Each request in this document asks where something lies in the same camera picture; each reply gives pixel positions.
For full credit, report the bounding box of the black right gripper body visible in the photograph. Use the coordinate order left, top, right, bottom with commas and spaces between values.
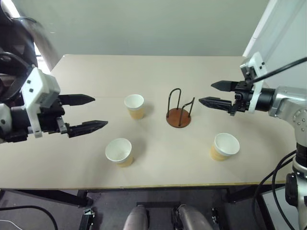
229, 80, 256, 117

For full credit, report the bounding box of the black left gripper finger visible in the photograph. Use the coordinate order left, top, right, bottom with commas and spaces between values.
65, 120, 109, 138
59, 93, 96, 107

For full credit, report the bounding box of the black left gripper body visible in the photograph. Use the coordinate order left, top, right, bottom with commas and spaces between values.
35, 95, 71, 138

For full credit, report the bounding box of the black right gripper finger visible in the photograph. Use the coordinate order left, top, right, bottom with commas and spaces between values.
211, 80, 240, 92
198, 96, 234, 112

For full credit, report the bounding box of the white tan paper cup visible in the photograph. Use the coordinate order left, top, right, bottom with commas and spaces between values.
105, 138, 134, 168
124, 94, 146, 120
210, 133, 241, 162

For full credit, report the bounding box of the white panel board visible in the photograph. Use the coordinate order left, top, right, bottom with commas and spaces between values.
241, 0, 307, 90

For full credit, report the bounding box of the dark rounded metallic shape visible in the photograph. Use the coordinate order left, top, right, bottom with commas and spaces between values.
123, 205, 150, 230
176, 204, 214, 230

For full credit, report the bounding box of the grey floor panel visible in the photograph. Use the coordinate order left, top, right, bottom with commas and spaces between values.
260, 186, 296, 230

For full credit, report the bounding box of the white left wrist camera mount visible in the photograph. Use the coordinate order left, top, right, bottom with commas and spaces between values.
21, 67, 61, 138

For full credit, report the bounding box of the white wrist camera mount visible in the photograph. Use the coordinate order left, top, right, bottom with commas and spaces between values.
21, 67, 61, 138
239, 52, 269, 115

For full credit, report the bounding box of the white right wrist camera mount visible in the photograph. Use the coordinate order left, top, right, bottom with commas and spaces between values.
239, 52, 269, 115

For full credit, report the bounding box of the wooden base wire cup holder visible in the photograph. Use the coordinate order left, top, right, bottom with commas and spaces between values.
165, 88, 196, 128

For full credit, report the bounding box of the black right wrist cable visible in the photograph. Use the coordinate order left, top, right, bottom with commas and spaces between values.
251, 57, 307, 83

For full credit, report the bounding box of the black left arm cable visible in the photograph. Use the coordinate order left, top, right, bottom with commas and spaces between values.
0, 51, 32, 101

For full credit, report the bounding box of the black table frame leg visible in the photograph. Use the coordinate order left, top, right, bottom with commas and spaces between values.
0, 188, 95, 230
224, 184, 286, 204

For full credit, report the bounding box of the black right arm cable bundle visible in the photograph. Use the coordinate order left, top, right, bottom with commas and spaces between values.
253, 149, 298, 230

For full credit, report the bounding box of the black floor cable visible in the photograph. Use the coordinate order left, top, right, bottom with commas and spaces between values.
0, 205, 59, 230

